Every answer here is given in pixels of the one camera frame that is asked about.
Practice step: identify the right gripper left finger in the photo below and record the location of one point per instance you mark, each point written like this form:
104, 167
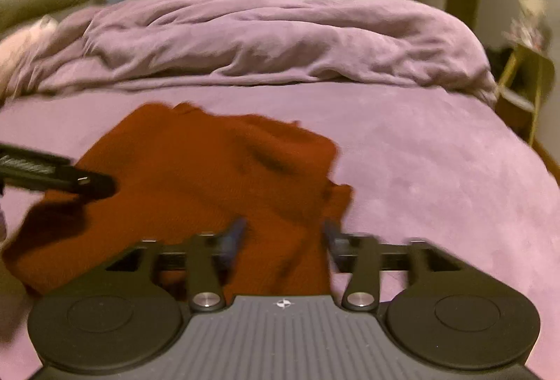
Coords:
210, 259

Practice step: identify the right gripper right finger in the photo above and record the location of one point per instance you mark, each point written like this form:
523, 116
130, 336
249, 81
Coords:
360, 257

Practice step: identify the rust orange shirt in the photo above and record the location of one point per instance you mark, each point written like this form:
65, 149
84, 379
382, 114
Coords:
180, 172

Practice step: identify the pink plush toy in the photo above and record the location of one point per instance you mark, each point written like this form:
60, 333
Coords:
16, 45

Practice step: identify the purple bed sheet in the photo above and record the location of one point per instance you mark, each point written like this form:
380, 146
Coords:
423, 163

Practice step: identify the purple crumpled duvet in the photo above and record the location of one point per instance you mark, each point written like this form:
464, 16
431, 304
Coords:
154, 44

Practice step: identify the yellow side table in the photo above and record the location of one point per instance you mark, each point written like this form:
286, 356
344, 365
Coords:
522, 89

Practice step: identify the wrapped flower bouquet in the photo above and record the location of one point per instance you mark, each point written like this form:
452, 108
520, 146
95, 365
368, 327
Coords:
530, 27

